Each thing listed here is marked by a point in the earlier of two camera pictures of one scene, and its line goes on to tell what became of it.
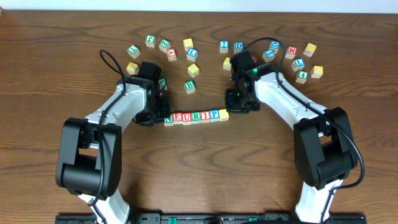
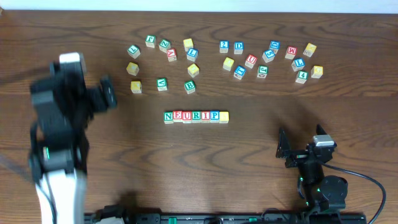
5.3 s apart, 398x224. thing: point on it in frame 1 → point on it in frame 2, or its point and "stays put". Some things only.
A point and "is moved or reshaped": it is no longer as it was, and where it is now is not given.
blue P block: [214, 115] stays put
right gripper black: [237, 106] → [300, 156]
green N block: [168, 121] is moved or reshaped
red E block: [177, 117] stays put
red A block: [171, 55] stays put
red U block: [186, 118] stays put
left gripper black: [152, 118] → [104, 94]
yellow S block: [223, 114] is moved or reshaped
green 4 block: [301, 76] stays put
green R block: [196, 117] stays put
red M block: [291, 52] stays put
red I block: [205, 116] stays put
